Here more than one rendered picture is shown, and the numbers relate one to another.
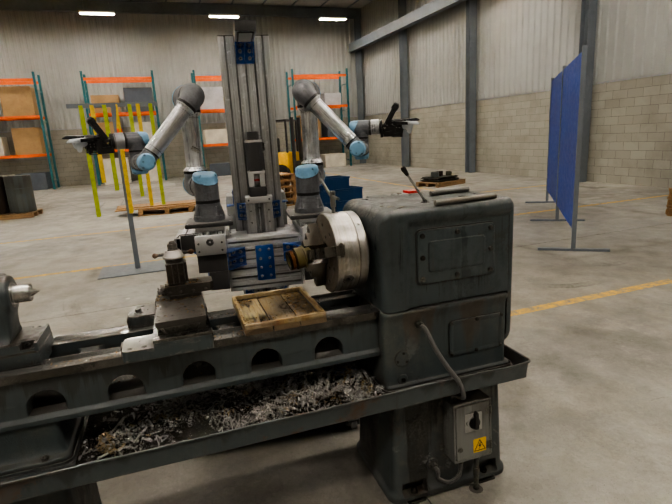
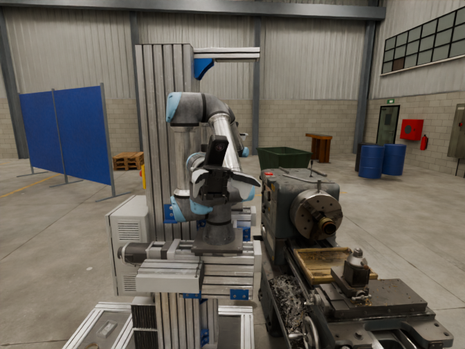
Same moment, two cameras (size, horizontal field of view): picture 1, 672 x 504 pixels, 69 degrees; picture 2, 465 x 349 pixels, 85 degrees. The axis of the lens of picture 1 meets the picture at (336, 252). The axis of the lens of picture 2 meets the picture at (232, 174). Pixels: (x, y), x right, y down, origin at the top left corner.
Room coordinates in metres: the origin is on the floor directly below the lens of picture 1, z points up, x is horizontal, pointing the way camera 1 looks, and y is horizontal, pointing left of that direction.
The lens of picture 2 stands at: (2.07, 1.67, 1.72)
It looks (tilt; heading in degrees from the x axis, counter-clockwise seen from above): 13 degrees down; 283
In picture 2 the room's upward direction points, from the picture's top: straight up
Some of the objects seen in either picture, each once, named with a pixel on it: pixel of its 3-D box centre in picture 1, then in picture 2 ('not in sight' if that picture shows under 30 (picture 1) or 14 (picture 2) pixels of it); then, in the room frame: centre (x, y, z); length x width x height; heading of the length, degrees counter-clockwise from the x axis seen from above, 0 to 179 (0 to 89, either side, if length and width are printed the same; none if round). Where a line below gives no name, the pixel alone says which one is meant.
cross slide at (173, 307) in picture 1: (179, 306); (366, 297); (1.73, 0.59, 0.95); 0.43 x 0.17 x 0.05; 18
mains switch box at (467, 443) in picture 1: (459, 412); not in sight; (1.78, -0.47, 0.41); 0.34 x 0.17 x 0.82; 108
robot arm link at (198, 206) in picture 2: (139, 162); (206, 195); (2.35, 0.90, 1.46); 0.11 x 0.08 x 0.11; 32
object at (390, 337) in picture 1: (425, 377); (290, 267); (2.05, -0.38, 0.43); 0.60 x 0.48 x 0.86; 108
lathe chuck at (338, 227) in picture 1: (335, 251); (316, 215); (1.90, 0.00, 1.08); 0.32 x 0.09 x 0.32; 18
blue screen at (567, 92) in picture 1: (560, 146); (60, 138); (7.72, -3.56, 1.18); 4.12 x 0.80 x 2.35; 161
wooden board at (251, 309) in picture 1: (276, 308); (331, 263); (1.82, 0.25, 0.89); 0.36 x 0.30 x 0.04; 18
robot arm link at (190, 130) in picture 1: (192, 142); (187, 159); (2.50, 0.68, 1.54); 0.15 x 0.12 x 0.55; 32
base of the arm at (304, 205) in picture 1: (308, 201); not in sight; (2.48, 0.12, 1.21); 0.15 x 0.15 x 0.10
